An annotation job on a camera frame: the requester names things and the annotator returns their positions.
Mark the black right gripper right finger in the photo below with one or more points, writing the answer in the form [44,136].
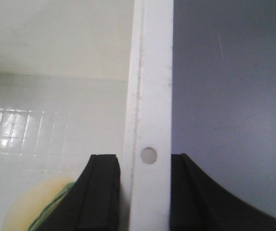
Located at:
[198,203]

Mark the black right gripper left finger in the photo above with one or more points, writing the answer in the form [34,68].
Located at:
[92,204]

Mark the yellow round plush toy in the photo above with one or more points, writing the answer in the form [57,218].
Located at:
[33,207]

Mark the white plastic Totelife crate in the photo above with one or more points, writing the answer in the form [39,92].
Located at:
[83,77]

